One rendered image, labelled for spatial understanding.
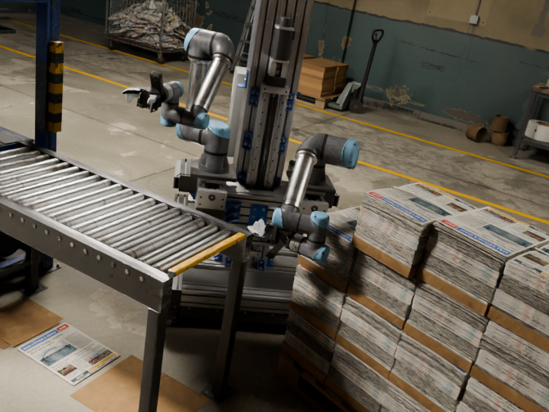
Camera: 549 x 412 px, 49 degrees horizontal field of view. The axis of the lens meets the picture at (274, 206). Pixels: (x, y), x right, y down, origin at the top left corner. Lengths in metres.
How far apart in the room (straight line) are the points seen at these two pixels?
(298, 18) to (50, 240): 1.53
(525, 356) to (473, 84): 7.04
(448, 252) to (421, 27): 7.11
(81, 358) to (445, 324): 1.63
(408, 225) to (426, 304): 0.30
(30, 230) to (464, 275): 1.57
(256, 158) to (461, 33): 6.25
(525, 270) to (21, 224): 1.77
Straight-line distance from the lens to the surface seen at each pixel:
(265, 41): 2.98
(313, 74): 8.56
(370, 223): 2.30
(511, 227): 2.33
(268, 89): 2.93
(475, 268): 2.13
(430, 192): 2.48
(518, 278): 2.07
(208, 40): 2.82
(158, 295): 2.03
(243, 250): 2.39
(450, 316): 2.23
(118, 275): 2.13
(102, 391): 2.79
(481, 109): 8.95
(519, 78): 8.83
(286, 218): 2.32
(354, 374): 2.61
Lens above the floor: 1.81
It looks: 22 degrees down
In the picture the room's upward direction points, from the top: 10 degrees clockwise
